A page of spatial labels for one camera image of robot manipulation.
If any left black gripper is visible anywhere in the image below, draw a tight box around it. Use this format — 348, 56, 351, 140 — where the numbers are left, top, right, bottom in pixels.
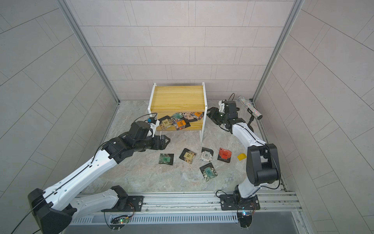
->
134, 134, 173, 152

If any small orange label tea bag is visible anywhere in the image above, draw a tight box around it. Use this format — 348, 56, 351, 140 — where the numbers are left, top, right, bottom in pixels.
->
183, 112, 204, 122

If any green label tea bag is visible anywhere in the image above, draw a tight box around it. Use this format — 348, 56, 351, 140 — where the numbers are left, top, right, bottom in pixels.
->
159, 154, 174, 166

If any yellow label tea bag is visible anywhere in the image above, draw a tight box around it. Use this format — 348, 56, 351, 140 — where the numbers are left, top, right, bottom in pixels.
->
159, 116, 174, 130

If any yellow label tea bag floor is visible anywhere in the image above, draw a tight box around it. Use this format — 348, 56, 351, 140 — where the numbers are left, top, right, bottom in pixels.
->
179, 148, 197, 164

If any white label tea bag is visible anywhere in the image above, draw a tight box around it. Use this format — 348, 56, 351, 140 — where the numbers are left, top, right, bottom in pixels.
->
200, 147, 214, 162

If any red tea bag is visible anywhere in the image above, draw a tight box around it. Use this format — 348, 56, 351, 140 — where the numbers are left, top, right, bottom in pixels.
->
218, 148, 232, 163

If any teal label tea bag floor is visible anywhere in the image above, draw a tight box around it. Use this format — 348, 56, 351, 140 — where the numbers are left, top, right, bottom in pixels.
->
200, 163, 218, 181

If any teal label tea bag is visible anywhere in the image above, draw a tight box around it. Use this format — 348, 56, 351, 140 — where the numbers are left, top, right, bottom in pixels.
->
170, 113, 184, 121

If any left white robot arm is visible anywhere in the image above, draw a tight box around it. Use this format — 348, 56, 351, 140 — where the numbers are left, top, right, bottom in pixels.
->
28, 121, 170, 234

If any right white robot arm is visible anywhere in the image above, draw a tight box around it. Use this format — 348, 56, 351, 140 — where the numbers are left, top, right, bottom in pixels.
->
207, 100, 281, 211

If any glitter microphone on stand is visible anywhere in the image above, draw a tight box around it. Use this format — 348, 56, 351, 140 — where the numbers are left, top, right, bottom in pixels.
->
237, 96, 263, 132

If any yellow wedge block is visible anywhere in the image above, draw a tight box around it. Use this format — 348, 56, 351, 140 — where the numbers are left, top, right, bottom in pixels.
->
237, 153, 247, 161

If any left circuit board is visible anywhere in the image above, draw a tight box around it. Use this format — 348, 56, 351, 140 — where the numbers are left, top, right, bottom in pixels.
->
110, 215, 132, 228

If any circuit board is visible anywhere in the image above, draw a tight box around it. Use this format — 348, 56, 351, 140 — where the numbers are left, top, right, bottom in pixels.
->
110, 215, 132, 228
237, 212, 253, 229

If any right circuit board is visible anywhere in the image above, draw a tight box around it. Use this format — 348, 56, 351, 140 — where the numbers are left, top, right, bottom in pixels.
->
237, 212, 253, 229

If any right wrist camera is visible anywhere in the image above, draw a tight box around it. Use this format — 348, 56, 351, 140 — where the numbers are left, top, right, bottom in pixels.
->
219, 100, 225, 113

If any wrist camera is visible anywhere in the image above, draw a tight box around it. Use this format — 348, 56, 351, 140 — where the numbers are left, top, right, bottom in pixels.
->
219, 100, 225, 113
147, 117, 160, 137

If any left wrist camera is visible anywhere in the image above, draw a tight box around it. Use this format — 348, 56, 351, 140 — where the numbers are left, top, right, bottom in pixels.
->
147, 117, 160, 137

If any wooden shelf white frame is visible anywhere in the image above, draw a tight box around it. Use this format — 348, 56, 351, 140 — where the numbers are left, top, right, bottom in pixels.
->
148, 82, 207, 141

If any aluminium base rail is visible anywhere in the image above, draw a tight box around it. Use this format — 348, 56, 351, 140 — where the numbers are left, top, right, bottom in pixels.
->
73, 191, 302, 229

